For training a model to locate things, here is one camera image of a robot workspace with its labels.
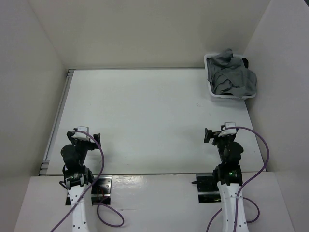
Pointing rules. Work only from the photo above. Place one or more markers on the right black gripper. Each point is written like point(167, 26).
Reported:
point(209, 134)

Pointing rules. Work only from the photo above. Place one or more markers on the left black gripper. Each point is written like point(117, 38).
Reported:
point(92, 145)

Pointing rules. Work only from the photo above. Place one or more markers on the grey pleated skirt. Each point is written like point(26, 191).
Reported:
point(228, 75)

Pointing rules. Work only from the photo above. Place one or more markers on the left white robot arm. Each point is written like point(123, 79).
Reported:
point(83, 217)

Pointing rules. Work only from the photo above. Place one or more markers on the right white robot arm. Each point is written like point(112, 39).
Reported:
point(228, 178)

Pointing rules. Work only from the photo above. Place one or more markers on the white plastic laundry basket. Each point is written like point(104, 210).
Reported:
point(221, 98)

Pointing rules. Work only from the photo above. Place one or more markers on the black skirt in basket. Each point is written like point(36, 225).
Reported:
point(245, 62)

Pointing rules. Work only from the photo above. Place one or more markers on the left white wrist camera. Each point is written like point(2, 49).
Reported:
point(81, 133)

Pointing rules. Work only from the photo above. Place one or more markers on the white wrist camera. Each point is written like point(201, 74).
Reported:
point(81, 133)
point(228, 128)

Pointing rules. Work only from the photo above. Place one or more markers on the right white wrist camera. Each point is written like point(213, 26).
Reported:
point(228, 128)

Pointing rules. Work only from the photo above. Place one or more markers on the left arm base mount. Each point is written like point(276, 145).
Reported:
point(100, 192)

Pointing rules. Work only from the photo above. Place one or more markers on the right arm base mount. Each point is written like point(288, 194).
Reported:
point(207, 189)

